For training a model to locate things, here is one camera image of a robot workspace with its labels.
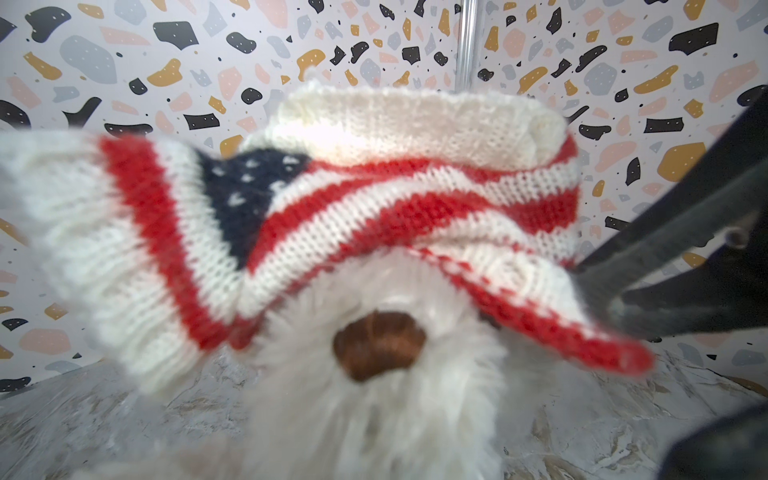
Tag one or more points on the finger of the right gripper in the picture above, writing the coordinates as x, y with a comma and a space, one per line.
727, 183
726, 293

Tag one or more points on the red white striped knit sweater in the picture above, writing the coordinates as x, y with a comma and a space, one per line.
171, 253

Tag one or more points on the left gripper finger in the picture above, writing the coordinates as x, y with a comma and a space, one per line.
732, 447

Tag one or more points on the white plush teddy bear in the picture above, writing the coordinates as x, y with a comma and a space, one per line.
380, 368

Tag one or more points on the right aluminium corner post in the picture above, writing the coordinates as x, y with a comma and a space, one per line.
469, 33

